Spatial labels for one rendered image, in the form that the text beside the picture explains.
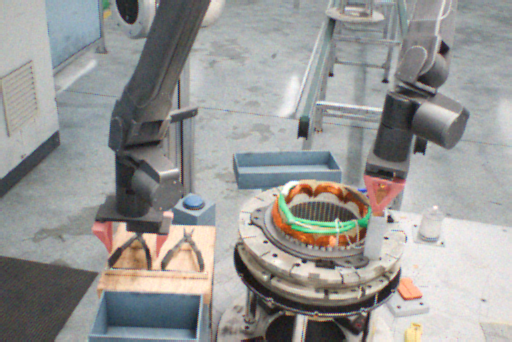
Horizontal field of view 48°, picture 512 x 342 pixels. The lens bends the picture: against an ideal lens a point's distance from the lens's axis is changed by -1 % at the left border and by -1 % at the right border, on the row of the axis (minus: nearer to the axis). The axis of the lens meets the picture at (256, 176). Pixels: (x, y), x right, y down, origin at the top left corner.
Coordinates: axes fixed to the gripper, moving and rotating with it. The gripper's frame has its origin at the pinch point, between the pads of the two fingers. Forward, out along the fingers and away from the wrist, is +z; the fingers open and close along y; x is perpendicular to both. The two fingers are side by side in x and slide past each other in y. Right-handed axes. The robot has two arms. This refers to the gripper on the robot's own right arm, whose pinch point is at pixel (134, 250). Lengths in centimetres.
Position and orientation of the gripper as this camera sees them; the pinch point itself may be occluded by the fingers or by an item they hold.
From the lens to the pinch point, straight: 106.2
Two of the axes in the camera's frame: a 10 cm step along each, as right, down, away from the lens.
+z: -1.0, 8.4, 5.3
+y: 9.9, 0.9, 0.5
